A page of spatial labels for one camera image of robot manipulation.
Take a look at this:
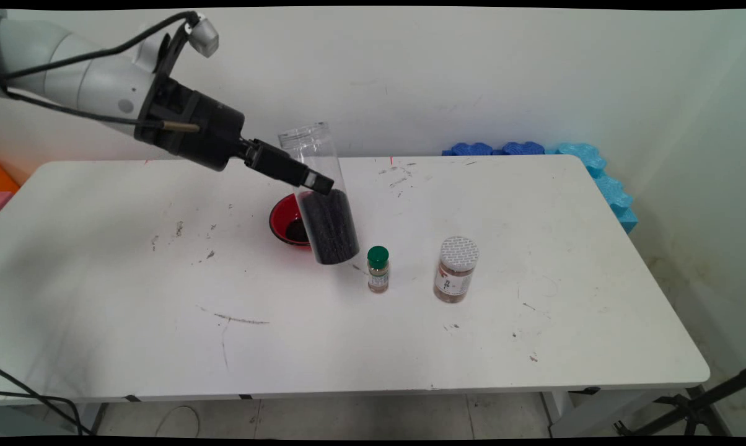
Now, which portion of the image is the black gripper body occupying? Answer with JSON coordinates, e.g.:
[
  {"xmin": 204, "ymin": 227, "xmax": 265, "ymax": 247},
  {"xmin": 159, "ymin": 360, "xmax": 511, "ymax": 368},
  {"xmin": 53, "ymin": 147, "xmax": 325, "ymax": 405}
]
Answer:
[{"xmin": 134, "ymin": 74, "xmax": 251, "ymax": 173}]

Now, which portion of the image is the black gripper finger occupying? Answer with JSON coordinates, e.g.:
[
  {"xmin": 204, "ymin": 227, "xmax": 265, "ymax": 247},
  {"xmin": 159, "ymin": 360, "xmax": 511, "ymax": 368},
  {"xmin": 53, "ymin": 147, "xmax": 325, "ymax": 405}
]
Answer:
[{"xmin": 240, "ymin": 138, "xmax": 336, "ymax": 196}]

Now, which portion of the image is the clear jar with black seeds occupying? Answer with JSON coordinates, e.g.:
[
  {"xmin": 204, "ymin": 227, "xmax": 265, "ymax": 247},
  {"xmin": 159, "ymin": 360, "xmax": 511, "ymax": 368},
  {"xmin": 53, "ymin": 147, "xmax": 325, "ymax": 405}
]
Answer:
[{"xmin": 278, "ymin": 122, "xmax": 360, "ymax": 266}]

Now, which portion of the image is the red bowl with black rim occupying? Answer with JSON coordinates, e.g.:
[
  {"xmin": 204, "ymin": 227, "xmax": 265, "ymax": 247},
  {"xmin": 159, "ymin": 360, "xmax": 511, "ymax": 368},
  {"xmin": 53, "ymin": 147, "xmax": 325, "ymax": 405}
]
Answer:
[{"xmin": 269, "ymin": 193, "xmax": 315, "ymax": 248}]

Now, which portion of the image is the black seed heap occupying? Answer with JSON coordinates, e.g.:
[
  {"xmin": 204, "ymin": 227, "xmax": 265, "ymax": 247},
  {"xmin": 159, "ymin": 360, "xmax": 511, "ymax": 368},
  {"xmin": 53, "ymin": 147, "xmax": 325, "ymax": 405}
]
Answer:
[{"xmin": 284, "ymin": 217, "xmax": 310, "ymax": 244}]

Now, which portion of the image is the spice bottle with green cap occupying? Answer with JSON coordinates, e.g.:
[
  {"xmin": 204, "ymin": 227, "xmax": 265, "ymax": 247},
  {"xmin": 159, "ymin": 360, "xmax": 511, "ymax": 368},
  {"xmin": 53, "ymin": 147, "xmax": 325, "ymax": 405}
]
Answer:
[{"xmin": 367, "ymin": 246, "xmax": 390, "ymax": 294}]

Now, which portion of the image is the nut jar with white lid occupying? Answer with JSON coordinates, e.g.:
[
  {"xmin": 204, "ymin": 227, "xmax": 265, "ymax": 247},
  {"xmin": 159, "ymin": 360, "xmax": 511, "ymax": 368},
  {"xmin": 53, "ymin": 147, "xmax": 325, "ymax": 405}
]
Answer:
[{"xmin": 434, "ymin": 235, "xmax": 480, "ymax": 304}]

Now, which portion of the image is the light blue foam mat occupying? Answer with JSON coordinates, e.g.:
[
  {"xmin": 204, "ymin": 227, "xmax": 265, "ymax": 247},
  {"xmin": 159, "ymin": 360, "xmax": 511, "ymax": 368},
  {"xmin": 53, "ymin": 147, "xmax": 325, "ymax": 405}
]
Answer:
[{"xmin": 546, "ymin": 142, "xmax": 639, "ymax": 235}]

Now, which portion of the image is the white table leg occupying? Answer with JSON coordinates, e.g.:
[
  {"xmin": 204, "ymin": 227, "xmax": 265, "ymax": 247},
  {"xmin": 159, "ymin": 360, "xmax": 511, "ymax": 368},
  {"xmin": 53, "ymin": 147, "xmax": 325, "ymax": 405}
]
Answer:
[{"xmin": 542, "ymin": 390, "xmax": 666, "ymax": 437}]

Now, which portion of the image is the black tripod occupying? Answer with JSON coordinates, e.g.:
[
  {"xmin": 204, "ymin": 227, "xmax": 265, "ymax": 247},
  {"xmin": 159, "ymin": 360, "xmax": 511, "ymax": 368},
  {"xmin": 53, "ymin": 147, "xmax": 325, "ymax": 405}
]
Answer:
[{"xmin": 615, "ymin": 367, "xmax": 746, "ymax": 437}]

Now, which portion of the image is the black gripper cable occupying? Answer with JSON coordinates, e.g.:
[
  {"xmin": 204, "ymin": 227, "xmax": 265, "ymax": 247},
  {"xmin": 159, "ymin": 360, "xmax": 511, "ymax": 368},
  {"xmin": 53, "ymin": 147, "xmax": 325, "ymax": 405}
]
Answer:
[{"xmin": 0, "ymin": 87, "xmax": 201, "ymax": 133}]

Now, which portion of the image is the black floor cable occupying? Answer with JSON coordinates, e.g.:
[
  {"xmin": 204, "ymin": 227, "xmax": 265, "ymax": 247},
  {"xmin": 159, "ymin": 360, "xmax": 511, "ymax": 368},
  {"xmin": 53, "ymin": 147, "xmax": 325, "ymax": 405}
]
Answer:
[{"xmin": 0, "ymin": 365, "xmax": 94, "ymax": 435}]

